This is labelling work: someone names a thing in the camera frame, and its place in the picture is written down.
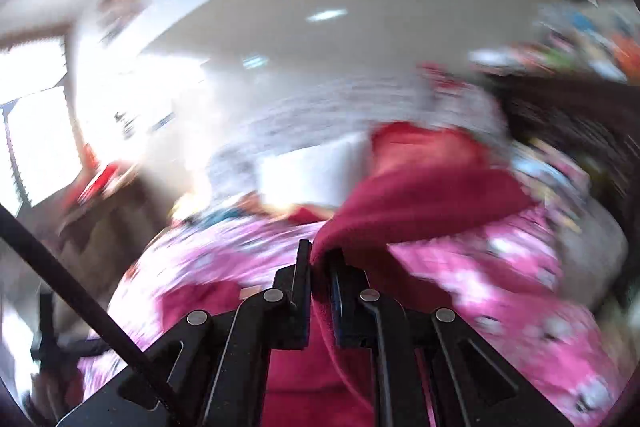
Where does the dark wooden side table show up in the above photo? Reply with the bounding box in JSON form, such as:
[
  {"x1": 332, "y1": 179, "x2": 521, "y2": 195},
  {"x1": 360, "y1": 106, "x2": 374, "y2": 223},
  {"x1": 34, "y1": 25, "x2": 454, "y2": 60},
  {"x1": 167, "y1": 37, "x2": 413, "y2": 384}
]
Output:
[{"x1": 58, "y1": 169, "x2": 177, "y2": 303}]

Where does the dark red sweater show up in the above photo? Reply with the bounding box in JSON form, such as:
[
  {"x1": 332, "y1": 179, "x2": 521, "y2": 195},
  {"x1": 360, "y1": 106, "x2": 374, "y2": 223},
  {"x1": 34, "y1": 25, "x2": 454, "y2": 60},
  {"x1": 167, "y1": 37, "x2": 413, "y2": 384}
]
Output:
[{"x1": 159, "y1": 120, "x2": 539, "y2": 427}]

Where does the red box on table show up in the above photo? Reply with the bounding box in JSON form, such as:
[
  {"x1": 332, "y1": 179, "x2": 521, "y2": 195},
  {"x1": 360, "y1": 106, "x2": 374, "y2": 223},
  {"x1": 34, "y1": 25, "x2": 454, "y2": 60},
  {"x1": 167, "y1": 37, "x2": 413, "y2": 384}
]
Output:
[{"x1": 76, "y1": 161, "x2": 131, "y2": 205}]

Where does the black rod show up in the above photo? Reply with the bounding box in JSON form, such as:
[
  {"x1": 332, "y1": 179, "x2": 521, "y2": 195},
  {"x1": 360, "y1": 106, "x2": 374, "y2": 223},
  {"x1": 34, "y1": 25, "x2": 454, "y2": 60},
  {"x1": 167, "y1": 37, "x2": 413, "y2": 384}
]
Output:
[{"x1": 1, "y1": 207, "x2": 189, "y2": 426}]

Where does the small colourful clothes pile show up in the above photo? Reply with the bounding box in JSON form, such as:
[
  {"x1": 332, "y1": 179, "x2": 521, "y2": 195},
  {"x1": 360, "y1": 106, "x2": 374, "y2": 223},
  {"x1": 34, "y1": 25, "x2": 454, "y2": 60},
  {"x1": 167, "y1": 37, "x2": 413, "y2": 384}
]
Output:
[{"x1": 510, "y1": 139, "x2": 591, "y2": 233}]

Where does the pink penguin blanket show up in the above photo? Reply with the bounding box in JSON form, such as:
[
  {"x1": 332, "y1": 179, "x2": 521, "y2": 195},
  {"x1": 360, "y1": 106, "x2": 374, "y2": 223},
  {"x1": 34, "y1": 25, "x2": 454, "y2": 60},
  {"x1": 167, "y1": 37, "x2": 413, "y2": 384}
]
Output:
[{"x1": 107, "y1": 209, "x2": 622, "y2": 426}]

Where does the dark carved wooden headboard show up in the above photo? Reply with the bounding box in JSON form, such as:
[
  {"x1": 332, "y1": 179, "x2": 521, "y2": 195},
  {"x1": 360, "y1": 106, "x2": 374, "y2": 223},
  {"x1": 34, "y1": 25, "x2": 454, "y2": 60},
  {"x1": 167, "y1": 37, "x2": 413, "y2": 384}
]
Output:
[{"x1": 487, "y1": 75, "x2": 639, "y2": 232}]

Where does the white pillow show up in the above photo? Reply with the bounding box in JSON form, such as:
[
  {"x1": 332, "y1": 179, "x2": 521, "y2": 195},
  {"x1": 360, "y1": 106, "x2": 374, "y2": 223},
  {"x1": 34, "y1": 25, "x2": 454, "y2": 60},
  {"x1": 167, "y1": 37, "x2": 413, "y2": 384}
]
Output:
[{"x1": 255, "y1": 132, "x2": 371, "y2": 209}]

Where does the window with wooden frame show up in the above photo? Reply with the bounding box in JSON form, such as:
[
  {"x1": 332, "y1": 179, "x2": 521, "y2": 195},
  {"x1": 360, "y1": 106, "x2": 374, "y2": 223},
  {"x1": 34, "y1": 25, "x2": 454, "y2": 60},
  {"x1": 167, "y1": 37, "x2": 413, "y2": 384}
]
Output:
[{"x1": 1, "y1": 37, "x2": 82, "y2": 216}]

